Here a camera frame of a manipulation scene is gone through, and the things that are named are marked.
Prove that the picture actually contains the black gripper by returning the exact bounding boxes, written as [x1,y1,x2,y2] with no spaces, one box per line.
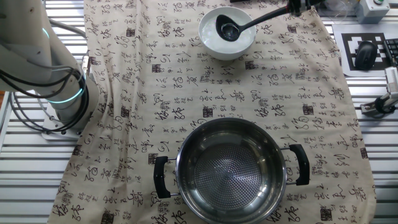
[287,0,324,17]

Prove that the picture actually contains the black ladle with red ring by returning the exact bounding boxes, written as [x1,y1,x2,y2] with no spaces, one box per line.
[215,5,292,42]

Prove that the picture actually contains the white ceramic bowl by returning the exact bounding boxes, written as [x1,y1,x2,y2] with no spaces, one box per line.
[198,6,257,61]

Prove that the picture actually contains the clear plastic cup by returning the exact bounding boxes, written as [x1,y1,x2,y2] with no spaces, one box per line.
[320,0,352,16]

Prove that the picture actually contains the white sheet with black marker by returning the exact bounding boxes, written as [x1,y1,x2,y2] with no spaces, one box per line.
[331,24,398,78]

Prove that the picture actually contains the grey box with green button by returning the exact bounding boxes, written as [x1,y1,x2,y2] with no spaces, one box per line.
[355,0,391,25]

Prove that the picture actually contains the black computer mouse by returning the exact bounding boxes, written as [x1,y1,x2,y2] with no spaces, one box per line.
[354,40,379,71]

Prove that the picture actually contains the black keyboard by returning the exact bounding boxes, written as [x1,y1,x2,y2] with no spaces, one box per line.
[382,37,398,68]

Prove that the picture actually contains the beige calligraphy print tablecloth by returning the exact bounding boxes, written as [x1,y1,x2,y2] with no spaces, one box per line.
[46,0,377,224]

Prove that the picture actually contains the black silver camera mount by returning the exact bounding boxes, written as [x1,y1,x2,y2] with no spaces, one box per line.
[359,95,398,119]

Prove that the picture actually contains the steel pot with black handles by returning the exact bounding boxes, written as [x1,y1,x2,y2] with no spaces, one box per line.
[153,117,311,224]

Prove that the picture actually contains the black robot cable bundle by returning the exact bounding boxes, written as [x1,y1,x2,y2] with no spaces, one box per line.
[0,67,90,134]

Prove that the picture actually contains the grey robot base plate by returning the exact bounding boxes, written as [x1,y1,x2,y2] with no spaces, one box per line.
[40,93,91,141]

